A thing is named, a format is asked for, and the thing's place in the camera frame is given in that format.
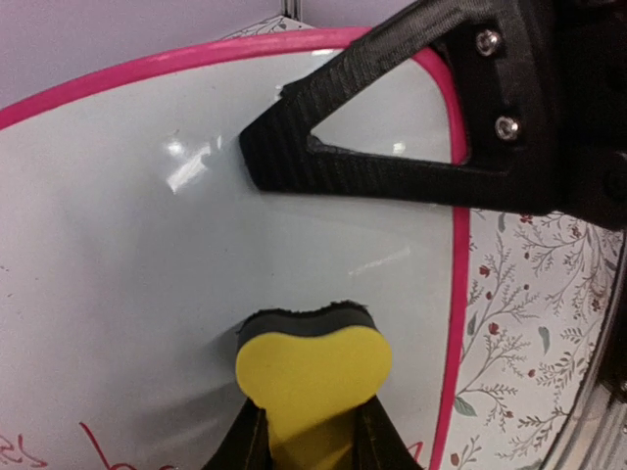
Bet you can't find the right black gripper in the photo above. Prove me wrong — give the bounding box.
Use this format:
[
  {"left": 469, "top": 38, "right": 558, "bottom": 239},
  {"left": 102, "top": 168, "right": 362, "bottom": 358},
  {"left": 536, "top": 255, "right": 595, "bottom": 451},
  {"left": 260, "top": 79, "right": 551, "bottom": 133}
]
[{"left": 508, "top": 1, "right": 626, "bottom": 230}]

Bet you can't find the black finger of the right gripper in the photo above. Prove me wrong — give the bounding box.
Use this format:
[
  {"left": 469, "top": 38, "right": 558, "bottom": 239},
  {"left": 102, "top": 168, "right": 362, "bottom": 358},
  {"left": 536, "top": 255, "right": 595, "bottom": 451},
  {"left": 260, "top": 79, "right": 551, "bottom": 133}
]
[{"left": 239, "top": 1, "right": 561, "bottom": 213}]

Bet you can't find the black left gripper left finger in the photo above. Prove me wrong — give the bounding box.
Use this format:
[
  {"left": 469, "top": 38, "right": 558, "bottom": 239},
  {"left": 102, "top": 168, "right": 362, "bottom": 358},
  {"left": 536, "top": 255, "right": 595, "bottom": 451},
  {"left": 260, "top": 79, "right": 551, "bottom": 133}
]
[{"left": 205, "top": 399, "right": 269, "bottom": 470}]

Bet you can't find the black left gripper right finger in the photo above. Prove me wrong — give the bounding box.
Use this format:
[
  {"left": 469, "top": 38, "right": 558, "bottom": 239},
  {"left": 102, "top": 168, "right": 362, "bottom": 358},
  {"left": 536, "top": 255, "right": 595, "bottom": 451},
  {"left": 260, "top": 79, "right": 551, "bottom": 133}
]
[{"left": 360, "top": 397, "right": 421, "bottom": 470}]

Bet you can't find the yellow bone-shaped eraser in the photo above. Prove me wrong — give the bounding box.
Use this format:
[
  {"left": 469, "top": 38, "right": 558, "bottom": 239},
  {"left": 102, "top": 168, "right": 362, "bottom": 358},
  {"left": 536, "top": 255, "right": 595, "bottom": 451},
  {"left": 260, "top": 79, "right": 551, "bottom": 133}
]
[{"left": 235, "top": 301, "right": 392, "bottom": 469}]

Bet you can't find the pink-framed whiteboard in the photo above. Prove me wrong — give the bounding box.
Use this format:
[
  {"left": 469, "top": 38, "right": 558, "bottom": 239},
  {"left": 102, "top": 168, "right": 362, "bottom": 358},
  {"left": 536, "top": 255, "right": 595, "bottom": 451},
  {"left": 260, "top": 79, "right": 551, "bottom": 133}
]
[{"left": 1, "top": 28, "right": 469, "bottom": 469}]

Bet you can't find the right aluminium frame post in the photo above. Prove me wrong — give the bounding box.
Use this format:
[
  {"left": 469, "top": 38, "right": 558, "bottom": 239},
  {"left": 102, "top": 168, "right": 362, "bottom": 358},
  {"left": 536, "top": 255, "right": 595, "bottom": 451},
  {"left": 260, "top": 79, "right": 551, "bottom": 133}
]
[{"left": 280, "top": 0, "right": 303, "bottom": 22}]

